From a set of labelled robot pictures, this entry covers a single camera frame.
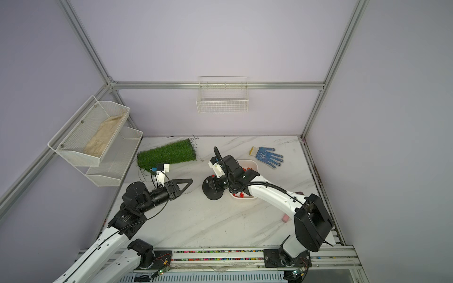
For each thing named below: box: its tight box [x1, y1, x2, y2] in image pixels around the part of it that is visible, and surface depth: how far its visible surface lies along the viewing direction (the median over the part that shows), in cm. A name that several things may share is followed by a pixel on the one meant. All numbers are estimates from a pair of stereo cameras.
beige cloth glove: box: [83, 113, 126, 158], surface depth 81 cm
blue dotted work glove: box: [248, 146, 284, 170], surface depth 113 cm
